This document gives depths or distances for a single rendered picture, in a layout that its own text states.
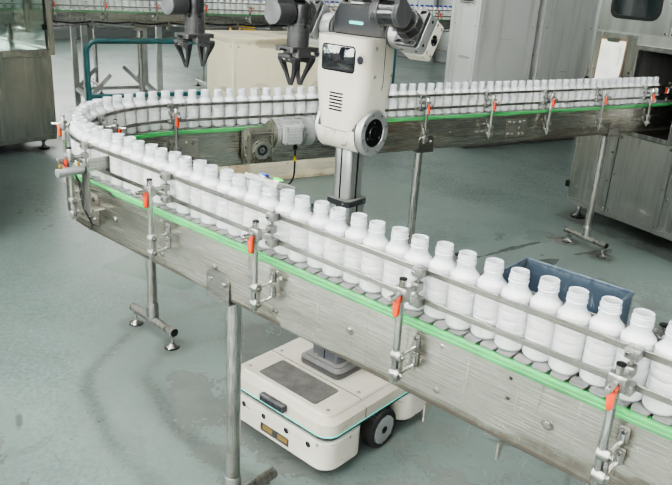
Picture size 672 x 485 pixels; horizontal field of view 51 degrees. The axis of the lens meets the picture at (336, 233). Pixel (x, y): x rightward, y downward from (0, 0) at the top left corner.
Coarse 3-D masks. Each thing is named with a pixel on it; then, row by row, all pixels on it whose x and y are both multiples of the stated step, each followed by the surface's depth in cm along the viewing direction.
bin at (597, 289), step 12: (516, 264) 198; (528, 264) 203; (540, 264) 200; (504, 276) 194; (540, 276) 201; (564, 276) 196; (576, 276) 193; (564, 288) 197; (588, 288) 192; (600, 288) 189; (612, 288) 187; (624, 288) 185; (564, 300) 197; (588, 300) 193; (600, 300) 190; (624, 300) 179; (624, 312) 183
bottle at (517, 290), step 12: (516, 276) 135; (528, 276) 135; (504, 288) 138; (516, 288) 136; (528, 288) 137; (516, 300) 135; (528, 300) 136; (504, 312) 137; (516, 312) 136; (504, 324) 138; (516, 324) 137; (504, 348) 139; (516, 348) 139
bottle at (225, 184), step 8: (224, 168) 193; (224, 176) 190; (232, 176) 191; (224, 184) 191; (224, 192) 191; (216, 200) 193; (224, 200) 191; (216, 208) 194; (224, 208) 192; (224, 216) 193; (216, 224) 196; (224, 224) 194
